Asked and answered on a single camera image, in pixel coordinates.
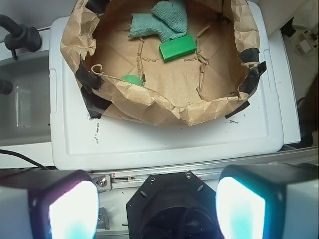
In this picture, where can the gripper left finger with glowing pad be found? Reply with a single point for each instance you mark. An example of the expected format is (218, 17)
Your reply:
(48, 204)

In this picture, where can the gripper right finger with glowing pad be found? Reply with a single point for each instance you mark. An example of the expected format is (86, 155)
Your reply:
(268, 201)

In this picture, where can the green ball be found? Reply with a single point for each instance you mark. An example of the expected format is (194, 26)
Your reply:
(132, 79)

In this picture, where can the white plastic tray lid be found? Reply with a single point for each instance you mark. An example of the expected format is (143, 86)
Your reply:
(79, 142)

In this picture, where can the clear plastic bin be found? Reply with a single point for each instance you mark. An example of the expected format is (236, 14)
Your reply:
(25, 112)

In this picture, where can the crumpled brown paper bag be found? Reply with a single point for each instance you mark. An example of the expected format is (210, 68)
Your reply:
(213, 82)

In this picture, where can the green rectangular block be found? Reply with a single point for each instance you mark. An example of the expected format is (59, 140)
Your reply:
(177, 48)

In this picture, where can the teal microfiber cloth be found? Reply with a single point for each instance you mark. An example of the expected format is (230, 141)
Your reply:
(168, 20)

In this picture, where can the black octagonal mount plate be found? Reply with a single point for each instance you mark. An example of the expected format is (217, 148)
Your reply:
(173, 206)

